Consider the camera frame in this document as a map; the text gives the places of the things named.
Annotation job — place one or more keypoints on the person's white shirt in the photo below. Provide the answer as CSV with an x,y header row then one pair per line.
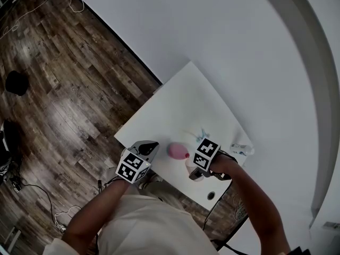
x,y
148,230

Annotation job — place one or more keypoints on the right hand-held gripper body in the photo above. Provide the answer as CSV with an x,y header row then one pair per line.
x,y
206,153

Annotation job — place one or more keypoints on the person's left forearm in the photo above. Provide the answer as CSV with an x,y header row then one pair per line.
x,y
90,216

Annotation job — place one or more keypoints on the clear plastic bottle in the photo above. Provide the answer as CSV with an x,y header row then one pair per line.
x,y
242,149

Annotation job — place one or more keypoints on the person's right forearm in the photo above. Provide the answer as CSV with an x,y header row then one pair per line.
x,y
249,203

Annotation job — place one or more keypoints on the black round floor object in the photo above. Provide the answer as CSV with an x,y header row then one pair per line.
x,y
17,83

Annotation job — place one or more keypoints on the clear blue plastic wrapper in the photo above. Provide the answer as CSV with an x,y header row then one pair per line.
x,y
201,135

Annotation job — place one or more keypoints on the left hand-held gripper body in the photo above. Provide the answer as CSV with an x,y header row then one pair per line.
x,y
132,166

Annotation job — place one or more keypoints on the person's white shoe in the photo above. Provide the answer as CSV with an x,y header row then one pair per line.
x,y
152,180

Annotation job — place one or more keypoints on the pink container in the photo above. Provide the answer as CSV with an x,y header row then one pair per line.
x,y
177,151

